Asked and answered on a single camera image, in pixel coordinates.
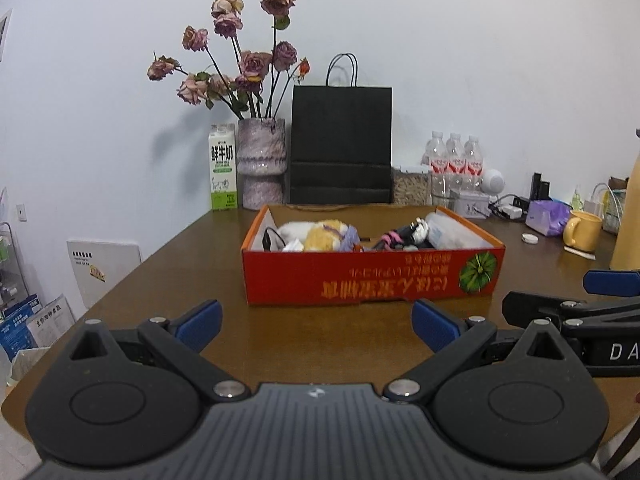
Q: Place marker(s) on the wooden desktop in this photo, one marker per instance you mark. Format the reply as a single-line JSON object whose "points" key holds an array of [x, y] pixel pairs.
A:
{"points": [[175, 270]]}

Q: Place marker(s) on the clear jar of grain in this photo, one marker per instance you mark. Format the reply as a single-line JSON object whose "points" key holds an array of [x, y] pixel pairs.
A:
{"points": [[410, 190]]}

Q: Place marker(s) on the white round speaker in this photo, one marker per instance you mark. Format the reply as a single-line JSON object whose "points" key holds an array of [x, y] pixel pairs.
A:
{"points": [[494, 180]]}

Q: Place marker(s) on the white board with yellow sticker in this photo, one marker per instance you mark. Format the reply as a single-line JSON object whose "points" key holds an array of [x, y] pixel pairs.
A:
{"points": [[100, 270]]}

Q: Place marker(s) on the white wall socket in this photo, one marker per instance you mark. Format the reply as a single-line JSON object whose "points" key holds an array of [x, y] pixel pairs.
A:
{"points": [[21, 212]]}

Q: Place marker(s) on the dried pink rose bouquet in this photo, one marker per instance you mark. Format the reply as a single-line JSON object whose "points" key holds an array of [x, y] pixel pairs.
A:
{"points": [[255, 62]]}

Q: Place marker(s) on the power strip with plugs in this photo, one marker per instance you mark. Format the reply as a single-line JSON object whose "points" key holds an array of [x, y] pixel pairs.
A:
{"points": [[512, 211]]}

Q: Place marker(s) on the white stick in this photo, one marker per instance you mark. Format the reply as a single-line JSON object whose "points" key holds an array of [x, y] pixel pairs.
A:
{"points": [[580, 253]]}

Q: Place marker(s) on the blue printed box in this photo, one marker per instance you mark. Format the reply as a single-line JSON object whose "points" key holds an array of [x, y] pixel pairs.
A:
{"points": [[20, 325]]}

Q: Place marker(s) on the purple knitted pouch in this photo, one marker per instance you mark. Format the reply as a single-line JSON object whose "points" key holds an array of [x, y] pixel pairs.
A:
{"points": [[350, 240]]}

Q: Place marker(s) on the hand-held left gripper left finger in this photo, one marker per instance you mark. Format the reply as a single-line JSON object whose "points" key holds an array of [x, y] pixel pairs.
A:
{"points": [[202, 322]]}

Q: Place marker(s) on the small green bottle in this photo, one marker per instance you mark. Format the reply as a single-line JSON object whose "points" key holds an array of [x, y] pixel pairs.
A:
{"points": [[577, 200]]}

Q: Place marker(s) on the white storage bin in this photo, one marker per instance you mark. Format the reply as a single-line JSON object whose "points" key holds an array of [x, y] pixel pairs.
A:
{"points": [[27, 365]]}

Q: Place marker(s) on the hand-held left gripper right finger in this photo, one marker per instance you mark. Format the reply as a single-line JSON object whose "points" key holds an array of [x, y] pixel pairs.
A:
{"points": [[435, 327]]}

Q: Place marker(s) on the yellow mug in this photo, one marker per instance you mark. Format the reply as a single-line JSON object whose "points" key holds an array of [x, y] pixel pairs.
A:
{"points": [[582, 232]]}

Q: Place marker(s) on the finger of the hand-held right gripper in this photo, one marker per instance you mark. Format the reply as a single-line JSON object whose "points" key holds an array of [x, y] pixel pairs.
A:
{"points": [[530, 305], [612, 282]]}

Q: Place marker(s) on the red pumpkin print cardboard box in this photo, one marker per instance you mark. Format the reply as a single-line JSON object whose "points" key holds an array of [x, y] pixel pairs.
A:
{"points": [[350, 280]]}

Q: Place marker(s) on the white and green milk carton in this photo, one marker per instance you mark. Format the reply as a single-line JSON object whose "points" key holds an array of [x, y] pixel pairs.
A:
{"points": [[222, 170]]}

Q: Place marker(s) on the white and yellow plush toy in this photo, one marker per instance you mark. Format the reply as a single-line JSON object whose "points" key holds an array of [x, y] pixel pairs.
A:
{"points": [[325, 237]]}

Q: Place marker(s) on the small white round lid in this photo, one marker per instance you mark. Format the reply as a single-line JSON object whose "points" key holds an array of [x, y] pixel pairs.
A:
{"points": [[530, 239]]}

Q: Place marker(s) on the clear drinking glass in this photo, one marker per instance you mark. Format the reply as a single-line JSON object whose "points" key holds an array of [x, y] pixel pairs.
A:
{"points": [[440, 196]]}

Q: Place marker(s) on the brown and teal box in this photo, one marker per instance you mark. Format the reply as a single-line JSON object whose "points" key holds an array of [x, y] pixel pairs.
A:
{"points": [[614, 210]]}

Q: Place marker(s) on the purple mottled ceramic vase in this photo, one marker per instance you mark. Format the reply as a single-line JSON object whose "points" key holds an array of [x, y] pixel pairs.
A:
{"points": [[260, 160]]}

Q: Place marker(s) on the pale printed tin box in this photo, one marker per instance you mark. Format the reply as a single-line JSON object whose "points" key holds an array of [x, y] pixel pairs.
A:
{"points": [[470, 205]]}

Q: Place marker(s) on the purple tissue pack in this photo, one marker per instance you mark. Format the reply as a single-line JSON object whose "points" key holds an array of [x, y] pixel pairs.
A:
{"points": [[545, 217]]}

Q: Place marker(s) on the clear plastic bag in box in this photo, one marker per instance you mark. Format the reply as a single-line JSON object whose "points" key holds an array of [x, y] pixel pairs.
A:
{"points": [[450, 232]]}

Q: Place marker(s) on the red label water bottle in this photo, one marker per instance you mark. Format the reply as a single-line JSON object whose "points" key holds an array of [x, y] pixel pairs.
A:
{"points": [[472, 162], [454, 160], [436, 155]]}

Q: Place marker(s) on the black paper bag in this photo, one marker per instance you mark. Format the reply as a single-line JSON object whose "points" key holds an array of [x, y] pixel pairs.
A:
{"points": [[340, 145]]}

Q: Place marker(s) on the black upright device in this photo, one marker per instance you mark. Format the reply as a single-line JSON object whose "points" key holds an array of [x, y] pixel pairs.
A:
{"points": [[536, 187]]}

